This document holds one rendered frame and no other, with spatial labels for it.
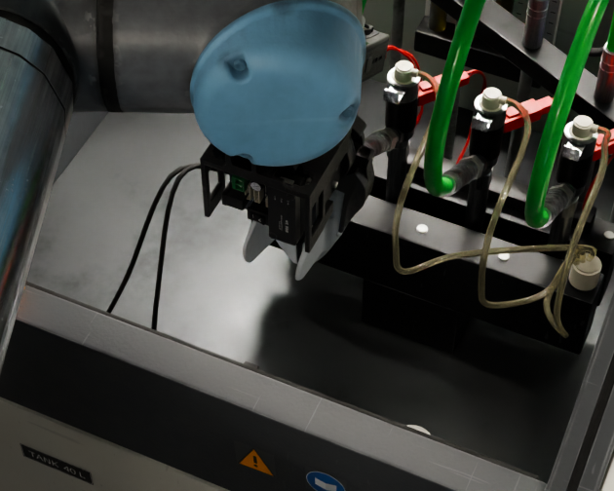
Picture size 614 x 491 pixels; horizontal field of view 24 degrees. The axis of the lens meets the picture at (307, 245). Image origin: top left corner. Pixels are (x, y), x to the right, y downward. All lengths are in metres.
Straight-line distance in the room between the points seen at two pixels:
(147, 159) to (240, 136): 0.96
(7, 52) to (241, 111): 0.10
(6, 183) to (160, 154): 1.06
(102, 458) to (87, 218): 0.26
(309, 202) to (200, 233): 0.71
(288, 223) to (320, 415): 0.42
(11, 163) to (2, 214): 0.03
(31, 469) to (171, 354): 0.34
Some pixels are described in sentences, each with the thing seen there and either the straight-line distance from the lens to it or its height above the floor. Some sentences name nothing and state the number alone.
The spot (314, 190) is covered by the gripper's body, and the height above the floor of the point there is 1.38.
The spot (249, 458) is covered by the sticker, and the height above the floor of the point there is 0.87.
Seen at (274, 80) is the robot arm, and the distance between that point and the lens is 0.61.
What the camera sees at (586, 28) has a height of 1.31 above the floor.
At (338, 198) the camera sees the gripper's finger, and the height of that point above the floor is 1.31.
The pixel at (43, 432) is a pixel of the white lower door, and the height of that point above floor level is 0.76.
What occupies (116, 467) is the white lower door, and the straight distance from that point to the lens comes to 1.45.
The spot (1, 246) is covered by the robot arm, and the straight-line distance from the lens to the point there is 0.52.
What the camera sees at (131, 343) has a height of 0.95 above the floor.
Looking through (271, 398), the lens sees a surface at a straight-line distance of 1.24.
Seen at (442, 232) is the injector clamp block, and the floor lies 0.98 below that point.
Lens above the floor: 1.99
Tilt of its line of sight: 51 degrees down
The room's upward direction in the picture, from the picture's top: straight up
